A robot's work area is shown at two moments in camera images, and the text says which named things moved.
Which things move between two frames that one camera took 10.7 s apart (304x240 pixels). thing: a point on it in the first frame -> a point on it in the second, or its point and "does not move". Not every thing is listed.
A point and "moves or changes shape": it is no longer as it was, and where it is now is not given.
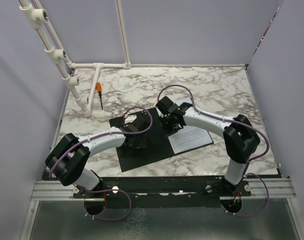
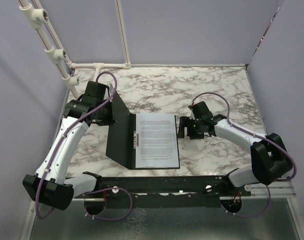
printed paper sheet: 189,137 -> 158,141
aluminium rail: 258,188 does not move
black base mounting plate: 164,192 does not move
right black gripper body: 168,126 -> 198,132
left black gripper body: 139,143 -> 105,115
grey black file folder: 158,147 moves or changes shape
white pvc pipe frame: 37,17 does not move
